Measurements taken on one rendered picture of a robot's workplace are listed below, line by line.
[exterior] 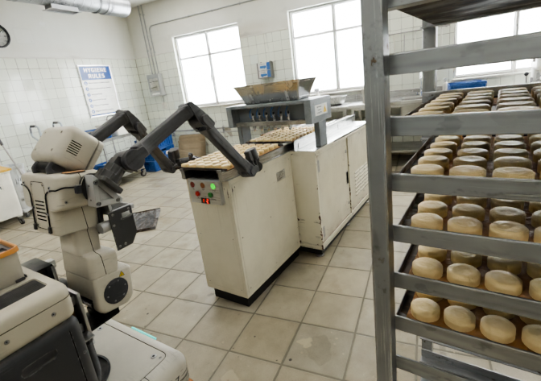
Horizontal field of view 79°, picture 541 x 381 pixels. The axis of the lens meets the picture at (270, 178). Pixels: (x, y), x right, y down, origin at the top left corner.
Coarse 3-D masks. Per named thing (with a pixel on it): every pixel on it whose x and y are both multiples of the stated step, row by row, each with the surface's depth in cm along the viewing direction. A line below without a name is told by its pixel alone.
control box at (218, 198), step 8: (208, 184) 184; (216, 184) 180; (192, 192) 193; (200, 192) 189; (208, 192) 186; (216, 192) 182; (192, 200) 195; (200, 200) 191; (216, 200) 184; (224, 200) 184
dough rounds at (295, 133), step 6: (300, 126) 285; (306, 126) 280; (312, 126) 276; (276, 132) 275; (282, 132) 268; (288, 132) 265; (294, 132) 261; (300, 132) 257; (306, 132) 254; (258, 138) 254; (264, 138) 251; (270, 138) 247; (276, 138) 244; (282, 138) 241; (288, 138) 244; (294, 138) 236
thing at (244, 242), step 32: (288, 160) 232; (224, 192) 183; (256, 192) 201; (288, 192) 234; (224, 224) 191; (256, 224) 203; (288, 224) 236; (224, 256) 200; (256, 256) 205; (288, 256) 239; (224, 288) 209; (256, 288) 207
